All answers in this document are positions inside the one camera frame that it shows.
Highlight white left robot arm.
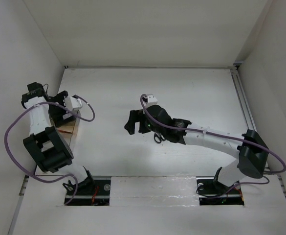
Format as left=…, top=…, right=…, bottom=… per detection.
left=21, top=82, right=96, bottom=194

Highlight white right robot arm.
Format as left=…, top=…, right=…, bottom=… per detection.
left=124, top=104, right=268, bottom=194

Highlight clear smoky organizer tray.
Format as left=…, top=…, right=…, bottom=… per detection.
left=57, top=114, right=80, bottom=149

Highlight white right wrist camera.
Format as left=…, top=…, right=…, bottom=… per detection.
left=142, top=94, right=158, bottom=108

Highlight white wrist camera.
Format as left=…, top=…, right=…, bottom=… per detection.
left=64, top=96, right=83, bottom=111
left=142, top=94, right=158, bottom=108

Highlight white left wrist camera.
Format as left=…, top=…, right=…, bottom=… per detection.
left=64, top=96, right=83, bottom=111

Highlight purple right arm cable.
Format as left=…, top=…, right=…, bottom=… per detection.
left=139, top=94, right=286, bottom=199

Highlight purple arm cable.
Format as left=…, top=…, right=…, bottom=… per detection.
left=139, top=94, right=286, bottom=199
left=4, top=95, right=96, bottom=205

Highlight black handled scissors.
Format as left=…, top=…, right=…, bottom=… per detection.
left=154, top=133, right=165, bottom=144

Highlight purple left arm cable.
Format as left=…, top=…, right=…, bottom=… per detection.
left=4, top=95, right=96, bottom=205

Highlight aluminium rail right side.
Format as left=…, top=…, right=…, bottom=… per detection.
left=229, top=64, right=257, bottom=131

